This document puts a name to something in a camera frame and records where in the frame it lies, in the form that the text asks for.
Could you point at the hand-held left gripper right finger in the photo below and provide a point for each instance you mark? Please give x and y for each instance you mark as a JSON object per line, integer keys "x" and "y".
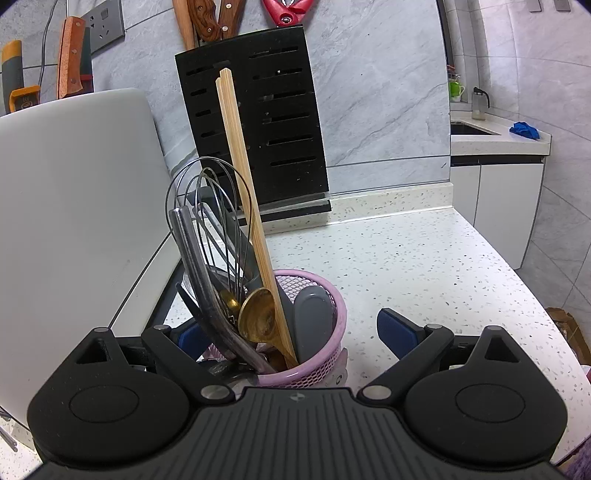
{"x": 397, "y": 330}

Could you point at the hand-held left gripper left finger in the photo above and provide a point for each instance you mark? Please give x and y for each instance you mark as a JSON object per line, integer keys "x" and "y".
{"x": 191, "y": 339}

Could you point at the steel tongs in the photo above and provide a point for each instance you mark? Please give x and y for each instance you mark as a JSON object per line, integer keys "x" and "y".
{"x": 203, "y": 295}

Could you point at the gold spoon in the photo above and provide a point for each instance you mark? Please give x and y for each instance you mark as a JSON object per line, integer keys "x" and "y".
{"x": 257, "y": 316}

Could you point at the pink mesh utensil cup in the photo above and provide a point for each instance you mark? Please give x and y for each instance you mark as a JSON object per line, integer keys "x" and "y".
{"x": 300, "y": 374}

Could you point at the white base cabinet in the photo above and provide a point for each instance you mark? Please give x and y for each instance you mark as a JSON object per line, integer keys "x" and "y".
{"x": 503, "y": 207}

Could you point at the cardboard box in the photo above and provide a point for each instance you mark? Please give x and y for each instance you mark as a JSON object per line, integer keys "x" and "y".
{"x": 570, "y": 332}

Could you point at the white countertop sterilizer appliance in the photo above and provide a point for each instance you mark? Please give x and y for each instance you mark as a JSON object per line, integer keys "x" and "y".
{"x": 69, "y": 207}

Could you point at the kitchen sink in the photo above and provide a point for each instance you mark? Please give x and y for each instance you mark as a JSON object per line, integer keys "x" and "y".
{"x": 468, "y": 128}

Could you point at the purple fuzzy clothing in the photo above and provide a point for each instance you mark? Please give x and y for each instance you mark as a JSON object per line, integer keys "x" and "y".
{"x": 579, "y": 464}

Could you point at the blue cloth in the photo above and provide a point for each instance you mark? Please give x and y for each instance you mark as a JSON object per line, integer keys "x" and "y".
{"x": 524, "y": 130}

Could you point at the glass oil dispenser bottle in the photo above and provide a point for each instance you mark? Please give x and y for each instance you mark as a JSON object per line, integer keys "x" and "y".
{"x": 480, "y": 108}

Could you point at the black knife block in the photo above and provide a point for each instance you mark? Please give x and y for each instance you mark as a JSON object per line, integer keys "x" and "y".
{"x": 286, "y": 115}

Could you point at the green mug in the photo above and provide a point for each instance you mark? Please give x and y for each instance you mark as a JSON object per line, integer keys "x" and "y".
{"x": 456, "y": 91}

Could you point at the grey wall socket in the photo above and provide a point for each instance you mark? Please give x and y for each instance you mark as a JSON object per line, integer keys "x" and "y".
{"x": 104, "y": 27}

